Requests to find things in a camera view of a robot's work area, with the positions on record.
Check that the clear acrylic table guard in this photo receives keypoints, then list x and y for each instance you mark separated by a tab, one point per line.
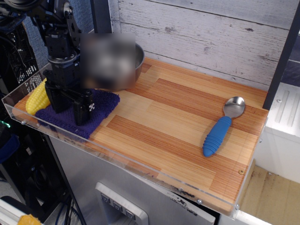
157	132

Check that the black plastic crate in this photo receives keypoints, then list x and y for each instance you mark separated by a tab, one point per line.
17	59

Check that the yellow toy corn cob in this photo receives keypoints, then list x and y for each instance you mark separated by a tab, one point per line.
38	99

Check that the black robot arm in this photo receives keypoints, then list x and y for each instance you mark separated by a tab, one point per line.
61	35

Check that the yellow object bottom left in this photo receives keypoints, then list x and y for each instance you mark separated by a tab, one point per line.
28	220

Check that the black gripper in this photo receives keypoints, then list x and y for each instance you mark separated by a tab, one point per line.
63	87

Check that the stainless steel toy fridge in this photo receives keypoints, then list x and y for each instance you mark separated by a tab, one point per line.
117	187

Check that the purple towel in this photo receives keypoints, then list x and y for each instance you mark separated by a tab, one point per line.
104	103

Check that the white toy sink counter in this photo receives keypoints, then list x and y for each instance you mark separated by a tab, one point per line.
278	150

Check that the blue handled metal spoon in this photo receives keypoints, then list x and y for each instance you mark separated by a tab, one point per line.
233	108

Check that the dark vertical post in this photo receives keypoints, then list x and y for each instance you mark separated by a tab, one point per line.
283	60

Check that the stainless steel bowl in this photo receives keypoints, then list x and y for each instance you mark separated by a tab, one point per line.
139	59

